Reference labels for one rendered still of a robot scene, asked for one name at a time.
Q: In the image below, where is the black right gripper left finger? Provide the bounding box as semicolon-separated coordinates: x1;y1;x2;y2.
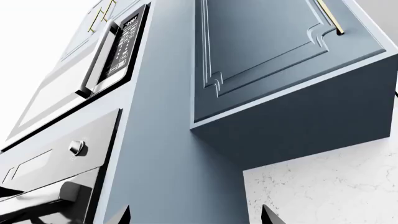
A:
115;204;131;224

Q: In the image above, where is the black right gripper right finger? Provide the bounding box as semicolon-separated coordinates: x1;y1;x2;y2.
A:
261;204;285;224

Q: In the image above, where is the silver oven knob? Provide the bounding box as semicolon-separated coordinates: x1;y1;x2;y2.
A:
68;139;89;157

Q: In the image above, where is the built-in stainless steel oven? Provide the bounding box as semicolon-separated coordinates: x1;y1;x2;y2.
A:
0;107;124;224

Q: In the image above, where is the blue panelled cabinet door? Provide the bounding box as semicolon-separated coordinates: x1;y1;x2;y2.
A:
193;0;387;124

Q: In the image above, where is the tall blue cabinet column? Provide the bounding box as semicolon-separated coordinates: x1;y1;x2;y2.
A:
60;0;250;224

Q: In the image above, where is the built-in silver microwave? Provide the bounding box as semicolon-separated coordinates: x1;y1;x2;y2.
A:
0;2;152;153

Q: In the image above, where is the black microwave control panel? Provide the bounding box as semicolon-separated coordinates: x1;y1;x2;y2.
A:
92;4;147;95

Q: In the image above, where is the silver oven door handle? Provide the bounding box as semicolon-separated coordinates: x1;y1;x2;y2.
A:
0;181;95;224

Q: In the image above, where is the blue wall cabinet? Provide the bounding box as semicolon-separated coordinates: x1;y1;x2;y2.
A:
190;0;398;172

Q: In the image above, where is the silver microwave door handle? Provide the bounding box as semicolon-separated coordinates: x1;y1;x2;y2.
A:
75;19;121;98

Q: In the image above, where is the gold cabinet bar handle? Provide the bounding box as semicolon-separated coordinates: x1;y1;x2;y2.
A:
87;6;104;34
315;0;346;37
100;0;118;23

